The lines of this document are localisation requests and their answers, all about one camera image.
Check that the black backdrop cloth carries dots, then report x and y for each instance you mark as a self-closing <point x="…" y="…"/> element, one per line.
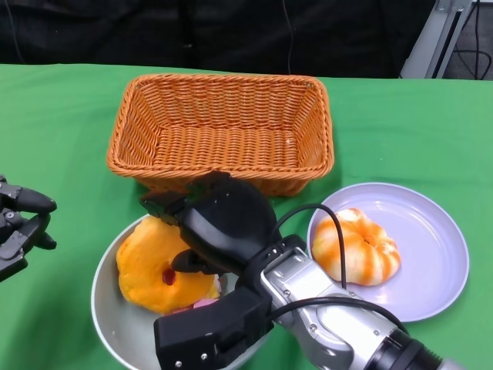
<point x="115" y="31"/>

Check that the orange white striped bun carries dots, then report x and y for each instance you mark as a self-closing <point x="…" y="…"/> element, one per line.
<point x="366" y="250"/>

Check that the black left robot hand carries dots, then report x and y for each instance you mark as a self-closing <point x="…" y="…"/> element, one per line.
<point x="15" y="231"/>

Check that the orange wicker basket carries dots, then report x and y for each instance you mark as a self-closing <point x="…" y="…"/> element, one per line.
<point x="215" y="135"/>

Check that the grey-green round bowl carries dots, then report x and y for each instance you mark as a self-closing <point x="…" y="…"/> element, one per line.
<point x="127" y="339"/>

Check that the grey aluminium frame post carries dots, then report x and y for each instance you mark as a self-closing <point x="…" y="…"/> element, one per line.
<point x="431" y="46"/>

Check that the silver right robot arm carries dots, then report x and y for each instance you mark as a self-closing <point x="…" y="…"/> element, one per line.
<point x="304" y="277"/>

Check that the lavender round plate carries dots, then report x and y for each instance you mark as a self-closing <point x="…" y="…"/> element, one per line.
<point x="423" y="250"/>

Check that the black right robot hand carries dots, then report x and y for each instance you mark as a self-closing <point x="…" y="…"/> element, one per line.
<point x="227" y="223"/>

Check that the pink cake slice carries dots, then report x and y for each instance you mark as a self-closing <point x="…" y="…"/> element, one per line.
<point x="204" y="303"/>

